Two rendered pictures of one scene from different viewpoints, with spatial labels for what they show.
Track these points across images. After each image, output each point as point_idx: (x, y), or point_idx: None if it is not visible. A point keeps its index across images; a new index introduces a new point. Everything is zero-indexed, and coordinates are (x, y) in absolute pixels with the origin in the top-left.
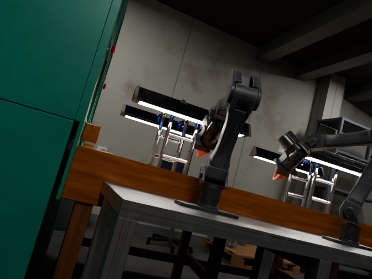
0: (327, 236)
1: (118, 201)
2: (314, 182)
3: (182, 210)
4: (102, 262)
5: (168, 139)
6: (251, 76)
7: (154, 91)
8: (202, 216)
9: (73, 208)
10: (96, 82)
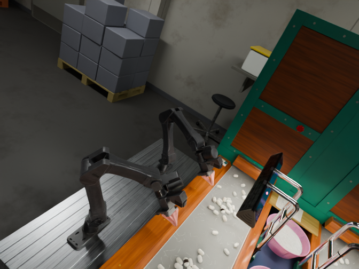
0: (106, 222)
1: None
2: None
3: (154, 149)
4: None
5: (327, 248)
6: (174, 109)
7: (278, 157)
8: (147, 148)
9: None
10: (229, 128)
